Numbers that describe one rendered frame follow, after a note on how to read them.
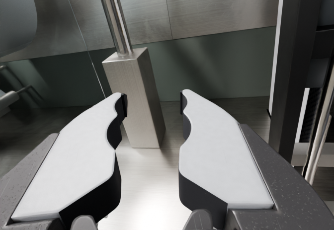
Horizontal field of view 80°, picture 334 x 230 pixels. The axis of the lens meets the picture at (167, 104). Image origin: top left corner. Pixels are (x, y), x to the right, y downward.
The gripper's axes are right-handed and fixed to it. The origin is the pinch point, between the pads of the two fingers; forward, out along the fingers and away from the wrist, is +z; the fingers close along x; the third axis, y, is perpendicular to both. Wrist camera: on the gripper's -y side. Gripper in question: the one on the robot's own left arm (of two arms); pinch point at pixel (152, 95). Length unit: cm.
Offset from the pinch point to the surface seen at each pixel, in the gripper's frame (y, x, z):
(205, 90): 28, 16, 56
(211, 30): 6, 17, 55
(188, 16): 2, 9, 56
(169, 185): 33.8, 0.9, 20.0
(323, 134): 10.7, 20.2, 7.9
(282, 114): 7.7, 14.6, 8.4
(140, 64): 9.4, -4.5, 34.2
